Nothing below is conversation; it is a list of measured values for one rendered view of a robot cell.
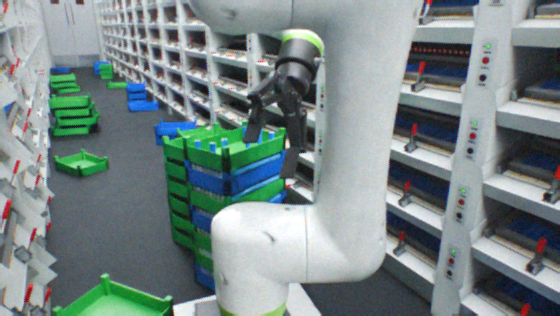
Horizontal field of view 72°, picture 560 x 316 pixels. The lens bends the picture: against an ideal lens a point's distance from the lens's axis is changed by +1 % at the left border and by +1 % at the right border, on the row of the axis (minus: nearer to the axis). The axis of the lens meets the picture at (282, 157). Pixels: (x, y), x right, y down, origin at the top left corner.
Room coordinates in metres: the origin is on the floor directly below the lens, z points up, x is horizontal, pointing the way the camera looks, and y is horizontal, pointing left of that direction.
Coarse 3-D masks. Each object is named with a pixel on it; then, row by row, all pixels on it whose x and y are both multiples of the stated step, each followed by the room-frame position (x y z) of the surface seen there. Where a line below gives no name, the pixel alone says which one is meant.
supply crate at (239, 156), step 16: (240, 128) 1.43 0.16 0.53; (192, 144) 1.24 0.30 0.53; (208, 144) 1.30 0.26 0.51; (240, 144) 1.38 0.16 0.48; (256, 144) 1.38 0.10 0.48; (272, 144) 1.27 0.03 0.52; (192, 160) 1.19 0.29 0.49; (208, 160) 1.14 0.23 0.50; (224, 160) 1.10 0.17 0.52; (240, 160) 1.14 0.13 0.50; (256, 160) 1.20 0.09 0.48
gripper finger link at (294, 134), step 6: (294, 102) 0.78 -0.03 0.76; (300, 114) 0.79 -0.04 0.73; (288, 120) 0.79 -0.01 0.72; (294, 120) 0.78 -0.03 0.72; (288, 126) 0.78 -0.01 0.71; (294, 126) 0.78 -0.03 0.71; (288, 132) 0.78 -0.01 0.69; (294, 132) 0.77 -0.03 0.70; (300, 132) 0.78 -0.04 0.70; (294, 138) 0.77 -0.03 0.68; (300, 138) 0.78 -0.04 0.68; (294, 144) 0.78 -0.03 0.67; (300, 144) 0.77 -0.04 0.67; (300, 150) 0.76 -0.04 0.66
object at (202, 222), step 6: (282, 192) 1.31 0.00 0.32; (282, 198) 1.31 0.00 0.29; (192, 204) 1.21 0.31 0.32; (192, 210) 1.21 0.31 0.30; (192, 216) 1.20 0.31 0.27; (198, 216) 1.18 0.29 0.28; (204, 216) 1.17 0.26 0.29; (192, 222) 1.21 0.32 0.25; (198, 222) 1.19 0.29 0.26; (204, 222) 1.17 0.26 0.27; (210, 222) 1.15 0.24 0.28; (204, 228) 1.17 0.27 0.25; (210, 228) 1.15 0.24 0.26
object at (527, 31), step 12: (528, 0) 0.98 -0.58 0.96; (540, 0) 1.00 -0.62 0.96; (552, 0) 1.03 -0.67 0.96; (516, 12) 0.96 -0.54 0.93; (528, 12) 0.98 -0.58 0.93; (516, 24) 0.97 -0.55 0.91; (528, 24) 0.95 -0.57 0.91; (540, 24) 0.92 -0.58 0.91; (552, 24) 0.90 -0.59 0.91; (516, 36) 0.96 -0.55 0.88; (528, 36) 0.93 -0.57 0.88; (540, 36) 0.91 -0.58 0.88; (552, 36) 0.89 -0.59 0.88
